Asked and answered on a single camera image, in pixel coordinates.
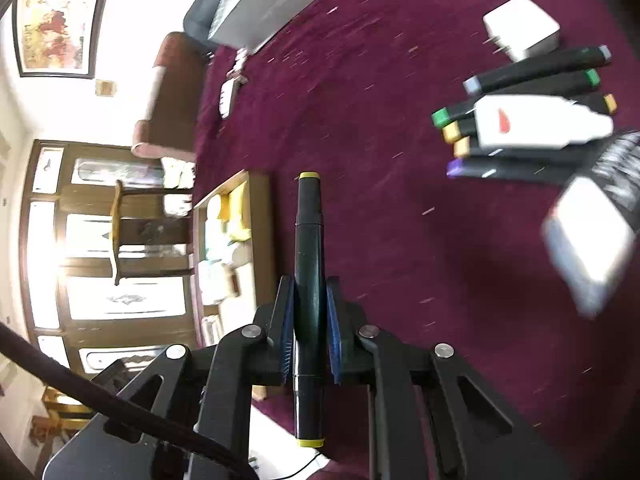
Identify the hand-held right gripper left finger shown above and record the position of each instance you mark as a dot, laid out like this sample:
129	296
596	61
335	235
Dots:
286	330

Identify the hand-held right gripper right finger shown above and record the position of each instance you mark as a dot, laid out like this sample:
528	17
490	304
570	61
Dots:
334	340

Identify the black marker yellow caps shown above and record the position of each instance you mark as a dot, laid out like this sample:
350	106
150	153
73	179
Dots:
307	240

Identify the shallow cardboard box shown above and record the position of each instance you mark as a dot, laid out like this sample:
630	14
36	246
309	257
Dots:
260	240

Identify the black marker purple caps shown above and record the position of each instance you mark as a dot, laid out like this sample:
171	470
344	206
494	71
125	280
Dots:
500	169

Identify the wide white bottle red label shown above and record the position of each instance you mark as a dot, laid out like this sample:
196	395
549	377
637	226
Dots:
590	255

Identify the slim white bottle red label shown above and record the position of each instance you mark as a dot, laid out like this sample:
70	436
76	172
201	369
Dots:
530	125

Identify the black marker green caps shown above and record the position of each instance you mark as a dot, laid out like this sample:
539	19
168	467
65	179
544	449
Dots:
530	89

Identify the black printed pouch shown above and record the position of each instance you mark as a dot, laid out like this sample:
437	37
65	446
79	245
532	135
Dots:
615	165

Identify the black marker amber caps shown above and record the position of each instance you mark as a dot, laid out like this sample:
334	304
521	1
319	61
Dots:
597	101

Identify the yellow wooden stand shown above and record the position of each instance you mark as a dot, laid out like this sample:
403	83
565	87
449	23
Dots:
119	240

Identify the green printed bag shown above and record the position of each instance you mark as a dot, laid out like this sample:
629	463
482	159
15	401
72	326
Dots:
176	172

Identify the wooden glass door cabinet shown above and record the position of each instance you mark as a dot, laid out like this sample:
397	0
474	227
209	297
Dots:
80	206

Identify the brown armchair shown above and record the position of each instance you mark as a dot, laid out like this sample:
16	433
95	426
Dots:
170	85

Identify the silver flat box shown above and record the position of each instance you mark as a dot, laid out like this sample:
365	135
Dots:
260	5

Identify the black sofa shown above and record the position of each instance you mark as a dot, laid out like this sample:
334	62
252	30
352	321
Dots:
200	15

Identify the black marker grey caps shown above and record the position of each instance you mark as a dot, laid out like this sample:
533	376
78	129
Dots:
540	65

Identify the white power adapter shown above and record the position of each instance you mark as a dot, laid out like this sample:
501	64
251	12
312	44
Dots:
522	25

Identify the small wall plaque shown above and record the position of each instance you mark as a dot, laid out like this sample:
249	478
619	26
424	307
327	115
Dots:
106	87

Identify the framed wall painting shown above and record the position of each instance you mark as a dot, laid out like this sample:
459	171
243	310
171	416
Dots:
55	20

